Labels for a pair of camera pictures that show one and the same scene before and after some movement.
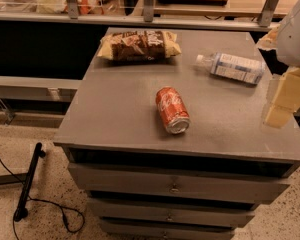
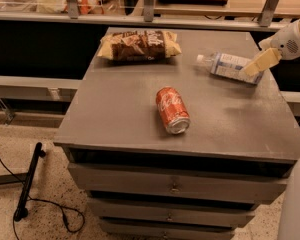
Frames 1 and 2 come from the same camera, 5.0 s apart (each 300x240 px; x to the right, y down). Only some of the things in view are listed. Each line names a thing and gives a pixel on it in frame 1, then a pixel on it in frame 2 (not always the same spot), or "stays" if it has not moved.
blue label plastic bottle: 247,70 stays
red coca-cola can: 173,110 stays
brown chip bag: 141,45 stays
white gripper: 295,39 -> 285,41
